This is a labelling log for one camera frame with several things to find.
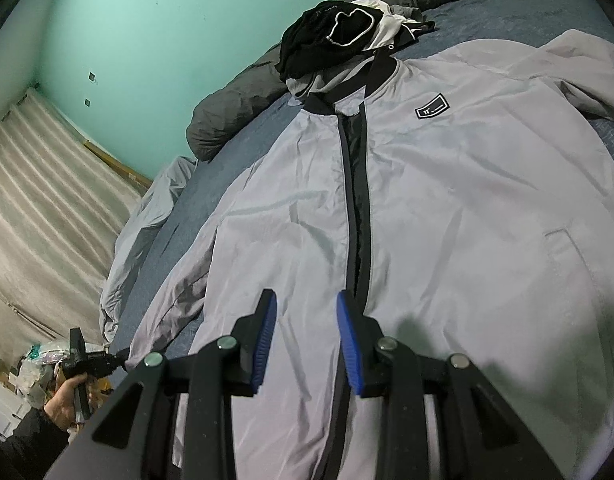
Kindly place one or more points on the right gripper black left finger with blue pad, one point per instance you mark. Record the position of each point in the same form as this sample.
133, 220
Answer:
171, 419

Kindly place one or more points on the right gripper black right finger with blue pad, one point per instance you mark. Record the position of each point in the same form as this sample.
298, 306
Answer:
438, 415

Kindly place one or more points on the light grey zip jacket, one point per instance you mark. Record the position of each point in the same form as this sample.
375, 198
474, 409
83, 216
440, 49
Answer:
468, 203

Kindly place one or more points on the black and white clothes pile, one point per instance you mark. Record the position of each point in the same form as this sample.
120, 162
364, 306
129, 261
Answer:
334, 32

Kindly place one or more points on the person's left hand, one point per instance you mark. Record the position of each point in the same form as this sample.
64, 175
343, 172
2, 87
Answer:
60, 408

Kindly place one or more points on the clutter of bags on floor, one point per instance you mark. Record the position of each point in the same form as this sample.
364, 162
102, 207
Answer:
30, 383

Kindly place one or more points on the light grey blanket at bedside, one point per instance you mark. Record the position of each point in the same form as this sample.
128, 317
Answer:
136, 239

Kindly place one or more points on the beige striped curtain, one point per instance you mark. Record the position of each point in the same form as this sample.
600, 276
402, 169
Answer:
61, 210

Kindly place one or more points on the dark grey rolled duvet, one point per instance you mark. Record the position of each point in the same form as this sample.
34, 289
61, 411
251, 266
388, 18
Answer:
222, 114

